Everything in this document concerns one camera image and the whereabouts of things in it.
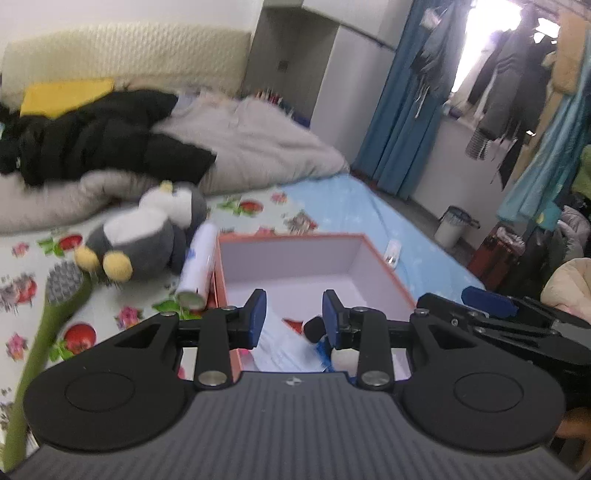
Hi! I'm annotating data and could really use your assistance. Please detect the yellow pillow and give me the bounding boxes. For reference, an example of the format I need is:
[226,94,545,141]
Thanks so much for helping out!
[19,78,116,118]

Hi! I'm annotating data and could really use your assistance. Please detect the small yellow black plush toy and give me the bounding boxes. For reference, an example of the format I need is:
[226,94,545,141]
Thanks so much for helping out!
[302,316,324,342]

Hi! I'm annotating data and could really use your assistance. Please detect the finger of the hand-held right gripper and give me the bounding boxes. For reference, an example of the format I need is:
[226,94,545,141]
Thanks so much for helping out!
[418,293,555,342]
[462,286,591,329]

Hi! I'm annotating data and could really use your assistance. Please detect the grey wardrobe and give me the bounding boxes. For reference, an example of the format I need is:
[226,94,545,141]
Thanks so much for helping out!
[240,0,398,139]

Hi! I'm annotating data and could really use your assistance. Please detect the striped garment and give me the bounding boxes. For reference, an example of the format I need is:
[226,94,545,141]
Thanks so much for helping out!
[464,129,495,160]

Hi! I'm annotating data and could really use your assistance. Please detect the blue curtain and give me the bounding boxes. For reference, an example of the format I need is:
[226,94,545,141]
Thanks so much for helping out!
[353,0,467,199]

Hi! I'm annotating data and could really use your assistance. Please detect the colourful striped cloth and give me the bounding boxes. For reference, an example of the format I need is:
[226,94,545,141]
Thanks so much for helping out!
[256,88,310,125]

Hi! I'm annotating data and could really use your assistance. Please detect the black jacket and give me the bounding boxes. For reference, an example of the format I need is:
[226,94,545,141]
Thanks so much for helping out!
[0,89,218,186]

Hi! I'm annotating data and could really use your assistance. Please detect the grey penguin plush toy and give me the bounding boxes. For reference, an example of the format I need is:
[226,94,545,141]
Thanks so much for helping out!
[74,181,208,283]

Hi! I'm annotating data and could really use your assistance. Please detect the blue face mask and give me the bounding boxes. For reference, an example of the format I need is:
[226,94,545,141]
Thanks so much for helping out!
[256,309,331,372]

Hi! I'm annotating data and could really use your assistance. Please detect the dark red bag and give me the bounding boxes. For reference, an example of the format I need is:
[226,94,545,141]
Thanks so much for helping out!
[468,224,527,289]

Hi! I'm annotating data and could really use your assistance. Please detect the cream padded headboard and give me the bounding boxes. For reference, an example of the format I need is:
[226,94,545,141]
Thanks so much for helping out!
[0,21,252,100]

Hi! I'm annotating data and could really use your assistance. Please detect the white round plush ball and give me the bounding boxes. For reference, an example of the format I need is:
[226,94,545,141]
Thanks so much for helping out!
[332,348,358,372]

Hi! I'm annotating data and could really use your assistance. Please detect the green massage stick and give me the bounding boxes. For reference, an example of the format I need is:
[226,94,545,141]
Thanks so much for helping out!
[0,261,93,472]

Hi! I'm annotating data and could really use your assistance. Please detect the hanging black coats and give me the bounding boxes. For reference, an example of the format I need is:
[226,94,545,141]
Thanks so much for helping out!
[466,28,559,185]

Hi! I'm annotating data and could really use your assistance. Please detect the light grey duvet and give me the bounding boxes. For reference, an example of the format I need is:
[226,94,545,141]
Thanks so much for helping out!
[0,90,349,234]

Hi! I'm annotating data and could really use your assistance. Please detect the beige padded coat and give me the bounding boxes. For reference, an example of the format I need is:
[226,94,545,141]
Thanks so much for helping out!
[540,258,591,315]

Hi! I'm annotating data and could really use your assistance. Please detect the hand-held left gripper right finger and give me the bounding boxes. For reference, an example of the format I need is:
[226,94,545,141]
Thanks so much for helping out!
[322,290,465,391]

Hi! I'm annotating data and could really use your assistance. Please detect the small trash bin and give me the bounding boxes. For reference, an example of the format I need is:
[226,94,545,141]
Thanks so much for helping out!
[434,206,481,252]

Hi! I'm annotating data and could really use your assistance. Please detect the hanging teal garment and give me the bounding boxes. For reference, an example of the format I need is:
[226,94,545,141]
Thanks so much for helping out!
[499,83,591,227]

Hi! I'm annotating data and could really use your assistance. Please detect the person's right hand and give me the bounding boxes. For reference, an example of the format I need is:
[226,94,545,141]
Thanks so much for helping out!
[556,408,591,439]

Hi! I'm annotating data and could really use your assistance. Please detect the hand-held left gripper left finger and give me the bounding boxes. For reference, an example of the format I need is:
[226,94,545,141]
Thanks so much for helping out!
[111,289,267,391]

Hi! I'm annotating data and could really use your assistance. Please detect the white spray can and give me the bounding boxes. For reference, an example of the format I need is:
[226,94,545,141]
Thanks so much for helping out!
[174,223,218,312]

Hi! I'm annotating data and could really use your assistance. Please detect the fruit printed mat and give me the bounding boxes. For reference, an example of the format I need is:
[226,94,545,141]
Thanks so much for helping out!
[0,185,324,462]

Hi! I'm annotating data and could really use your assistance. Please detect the orange cardboard box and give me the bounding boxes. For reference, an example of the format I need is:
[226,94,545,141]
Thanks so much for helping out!
[178,233,416,384]

